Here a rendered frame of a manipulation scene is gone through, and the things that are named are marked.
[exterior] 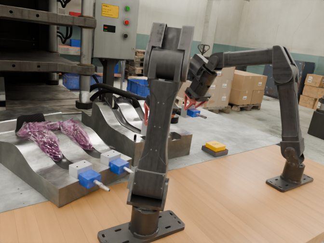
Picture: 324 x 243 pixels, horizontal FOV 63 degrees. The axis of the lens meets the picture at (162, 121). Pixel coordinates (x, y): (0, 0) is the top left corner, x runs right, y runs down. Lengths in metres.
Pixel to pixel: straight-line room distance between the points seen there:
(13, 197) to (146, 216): 0.36
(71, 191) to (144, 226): 0.22
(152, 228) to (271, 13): 8.94
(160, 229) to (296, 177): 0.55
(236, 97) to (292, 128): 4.60
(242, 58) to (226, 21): 8.78
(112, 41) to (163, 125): 1.23
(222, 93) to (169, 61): 4.52
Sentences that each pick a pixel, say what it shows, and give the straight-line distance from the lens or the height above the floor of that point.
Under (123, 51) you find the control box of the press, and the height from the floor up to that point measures 1.12.
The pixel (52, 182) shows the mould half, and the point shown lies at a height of 0.86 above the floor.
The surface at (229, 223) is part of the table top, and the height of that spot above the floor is 0.80.
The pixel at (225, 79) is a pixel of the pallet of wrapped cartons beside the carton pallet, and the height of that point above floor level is 0.67.
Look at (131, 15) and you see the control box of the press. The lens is 1.79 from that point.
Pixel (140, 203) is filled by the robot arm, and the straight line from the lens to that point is 0.60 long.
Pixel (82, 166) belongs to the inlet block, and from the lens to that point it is 0.74.
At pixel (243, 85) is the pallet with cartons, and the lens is 5.51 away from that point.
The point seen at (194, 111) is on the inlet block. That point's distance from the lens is 1.14.
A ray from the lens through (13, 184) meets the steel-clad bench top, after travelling 0.85.
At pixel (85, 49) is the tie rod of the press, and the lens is 1.53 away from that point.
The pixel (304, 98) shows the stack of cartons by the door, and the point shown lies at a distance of 7.77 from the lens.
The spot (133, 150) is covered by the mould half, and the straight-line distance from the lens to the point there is 0.90.
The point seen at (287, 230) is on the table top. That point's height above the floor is 0.80.
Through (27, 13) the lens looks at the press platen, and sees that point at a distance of 1.52.
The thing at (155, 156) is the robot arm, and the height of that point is 0.99.
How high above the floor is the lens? 1.23
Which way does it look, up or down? 17 degrees down
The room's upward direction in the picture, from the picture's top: 7 degrees clockwise
